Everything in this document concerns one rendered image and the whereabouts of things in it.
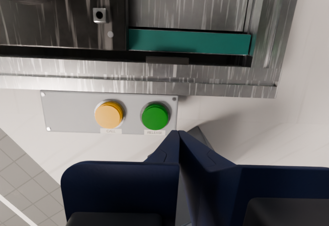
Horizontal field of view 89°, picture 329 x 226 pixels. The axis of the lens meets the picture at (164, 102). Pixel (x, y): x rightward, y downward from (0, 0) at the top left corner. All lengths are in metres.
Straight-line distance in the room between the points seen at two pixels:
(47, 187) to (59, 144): 1.47
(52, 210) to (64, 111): 1.83
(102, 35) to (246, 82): 0.22
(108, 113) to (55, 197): 1.74
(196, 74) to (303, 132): 0.33
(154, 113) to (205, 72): 0.09
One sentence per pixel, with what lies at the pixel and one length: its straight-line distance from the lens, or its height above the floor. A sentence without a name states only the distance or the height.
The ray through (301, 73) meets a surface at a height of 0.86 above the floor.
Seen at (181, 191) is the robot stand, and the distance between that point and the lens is 0.27.
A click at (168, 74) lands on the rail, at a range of 0.25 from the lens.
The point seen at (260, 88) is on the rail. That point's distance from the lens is 0.29.
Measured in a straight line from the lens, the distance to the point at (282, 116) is 0.46.
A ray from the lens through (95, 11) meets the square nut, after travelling 0.24.
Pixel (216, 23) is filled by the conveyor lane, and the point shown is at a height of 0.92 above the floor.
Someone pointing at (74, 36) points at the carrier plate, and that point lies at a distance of 0.26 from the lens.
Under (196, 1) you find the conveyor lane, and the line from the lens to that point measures 0.30.
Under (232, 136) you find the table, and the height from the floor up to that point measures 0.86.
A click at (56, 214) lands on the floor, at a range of 2.11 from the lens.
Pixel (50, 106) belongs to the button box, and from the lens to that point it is 0.31.
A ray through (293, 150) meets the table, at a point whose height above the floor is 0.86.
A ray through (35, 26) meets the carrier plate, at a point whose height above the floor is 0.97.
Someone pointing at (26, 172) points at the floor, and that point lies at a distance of 1.93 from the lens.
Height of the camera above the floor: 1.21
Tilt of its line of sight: 74 degrees down
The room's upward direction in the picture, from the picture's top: 178 degrees clockwise
